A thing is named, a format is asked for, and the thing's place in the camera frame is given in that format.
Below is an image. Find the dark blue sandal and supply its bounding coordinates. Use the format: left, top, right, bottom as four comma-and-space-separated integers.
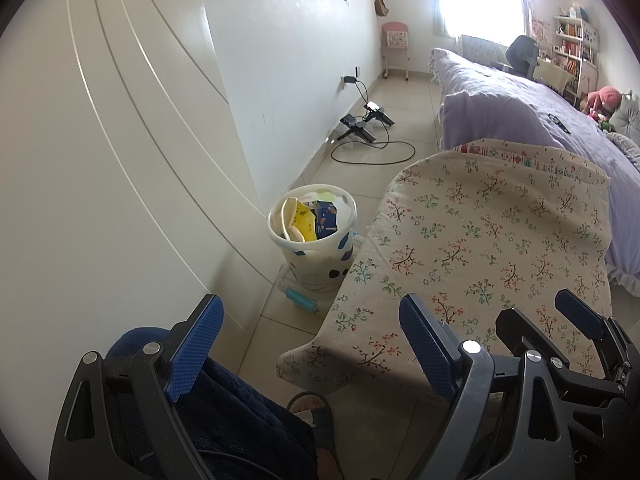
285, 392, 347, 480

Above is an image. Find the white wardrobe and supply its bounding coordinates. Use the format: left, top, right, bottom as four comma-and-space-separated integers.
0, 0, 281, 461

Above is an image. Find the black cable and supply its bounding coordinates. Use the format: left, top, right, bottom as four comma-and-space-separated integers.
330, 80, 417, 167

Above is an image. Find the black device on folding stand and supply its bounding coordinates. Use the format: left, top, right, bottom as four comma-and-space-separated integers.
339, 113, 377, 144
362, 102, 397, 129

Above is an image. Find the pink child chair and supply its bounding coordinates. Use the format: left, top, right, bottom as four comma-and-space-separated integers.
381, 21, 413, 82

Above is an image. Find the grey pillow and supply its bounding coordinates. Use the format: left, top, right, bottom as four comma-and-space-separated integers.
607, 92, 640, 137

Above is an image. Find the grey office chair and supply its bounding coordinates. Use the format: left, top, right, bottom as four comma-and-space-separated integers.
501, 35, 542, 77

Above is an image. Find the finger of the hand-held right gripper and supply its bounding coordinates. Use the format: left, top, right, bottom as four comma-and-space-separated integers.
554, 289, 640, 386
495, 307, 626, 401

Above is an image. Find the pink plush toy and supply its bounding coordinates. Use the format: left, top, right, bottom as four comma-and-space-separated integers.
581, 86, 622, 117

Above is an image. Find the person's dark blue trouser leg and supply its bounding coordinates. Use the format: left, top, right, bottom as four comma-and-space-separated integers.
105, 327, 318, 480

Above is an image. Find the floral cloth covered table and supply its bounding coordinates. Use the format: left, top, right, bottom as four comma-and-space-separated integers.
276, 137, 613, 401

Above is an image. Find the white spotted waste bin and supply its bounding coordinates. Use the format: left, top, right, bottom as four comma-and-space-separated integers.
267, 185, 358, 281

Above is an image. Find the bed with lilac cover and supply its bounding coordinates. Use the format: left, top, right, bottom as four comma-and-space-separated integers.
429, 47, 640, 296

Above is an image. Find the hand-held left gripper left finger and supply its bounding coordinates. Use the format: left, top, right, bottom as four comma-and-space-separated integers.
47, 294, 224, 480

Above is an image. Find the window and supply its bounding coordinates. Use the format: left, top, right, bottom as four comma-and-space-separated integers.
431, 0, 537, 42

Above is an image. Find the cream cloth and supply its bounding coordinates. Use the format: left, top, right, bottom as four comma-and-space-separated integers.
532, 57, 577, 97

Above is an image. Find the white bookshelf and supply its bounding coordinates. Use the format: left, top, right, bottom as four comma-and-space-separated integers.
549, 7, 601, 97

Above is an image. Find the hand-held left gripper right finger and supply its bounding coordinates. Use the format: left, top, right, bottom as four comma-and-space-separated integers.
399, 293, 577, 480

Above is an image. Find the dark blue printed packet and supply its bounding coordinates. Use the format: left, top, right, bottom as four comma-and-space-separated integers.
312, 201, 342, 237

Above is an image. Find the yellow snack wrapper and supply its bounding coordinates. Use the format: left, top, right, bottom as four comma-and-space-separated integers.
281, 196, 319, 243

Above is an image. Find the clear box with blue handle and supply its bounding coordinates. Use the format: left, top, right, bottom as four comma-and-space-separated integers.
272, 230, 368, 317

